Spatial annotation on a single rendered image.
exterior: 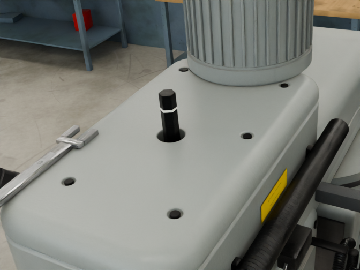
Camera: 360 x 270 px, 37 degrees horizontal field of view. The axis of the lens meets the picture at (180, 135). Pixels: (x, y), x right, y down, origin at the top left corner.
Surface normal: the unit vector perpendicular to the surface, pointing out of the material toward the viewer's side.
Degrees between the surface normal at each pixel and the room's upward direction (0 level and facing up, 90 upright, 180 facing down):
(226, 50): 90
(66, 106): 0
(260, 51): 90
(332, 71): 5
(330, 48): 0
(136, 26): 90
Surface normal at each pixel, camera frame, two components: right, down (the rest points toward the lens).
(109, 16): -0.50, 0.49
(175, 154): -0.09, -0.85
